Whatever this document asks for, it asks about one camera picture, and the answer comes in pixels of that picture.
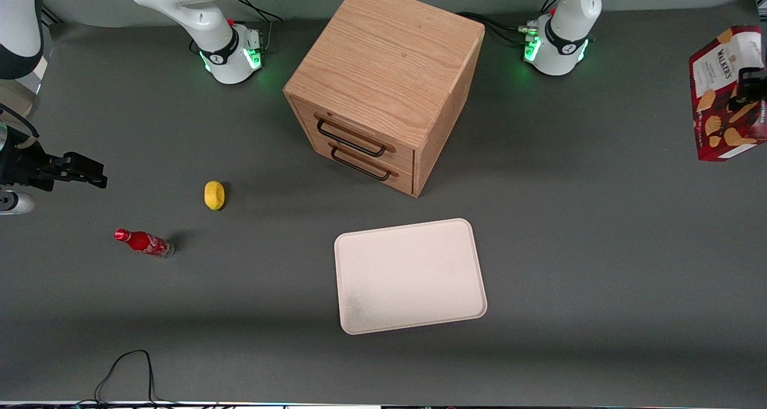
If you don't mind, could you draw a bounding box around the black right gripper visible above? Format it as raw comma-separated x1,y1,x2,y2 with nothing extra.
0,138,108,192

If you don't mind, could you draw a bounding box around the red cookie box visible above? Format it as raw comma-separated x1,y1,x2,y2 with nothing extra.
689,25,767,162

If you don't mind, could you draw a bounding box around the white rectangular tray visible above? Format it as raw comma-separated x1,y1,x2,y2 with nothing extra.
334,218,488,335

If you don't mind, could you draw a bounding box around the red cola bottle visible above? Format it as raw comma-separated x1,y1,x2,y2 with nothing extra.
114,228,175,259

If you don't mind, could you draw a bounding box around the yellow lemon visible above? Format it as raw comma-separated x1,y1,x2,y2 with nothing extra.
204,180,226,211

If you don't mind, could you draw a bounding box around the wooden two-drawer cabinet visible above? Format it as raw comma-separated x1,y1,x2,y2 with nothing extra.
283,0,486,198

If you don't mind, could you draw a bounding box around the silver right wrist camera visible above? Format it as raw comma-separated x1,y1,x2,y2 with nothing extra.
0,192,36,216

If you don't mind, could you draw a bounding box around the thin black looped cable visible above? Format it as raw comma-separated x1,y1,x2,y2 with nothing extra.
93,350,180,407

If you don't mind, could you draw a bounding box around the black right arm base cable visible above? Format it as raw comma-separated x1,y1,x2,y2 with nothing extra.
228,0,283,56

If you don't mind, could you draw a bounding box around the black arm base cable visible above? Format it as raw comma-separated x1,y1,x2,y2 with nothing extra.
457,12,531,46
228,0,283,56

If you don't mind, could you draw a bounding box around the black left arm base cable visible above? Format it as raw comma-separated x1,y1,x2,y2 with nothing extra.
457,12,531,46

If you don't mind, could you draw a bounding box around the black metal drawer handle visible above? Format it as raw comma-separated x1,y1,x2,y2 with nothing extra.
316,117,387,158
331,146,392,182

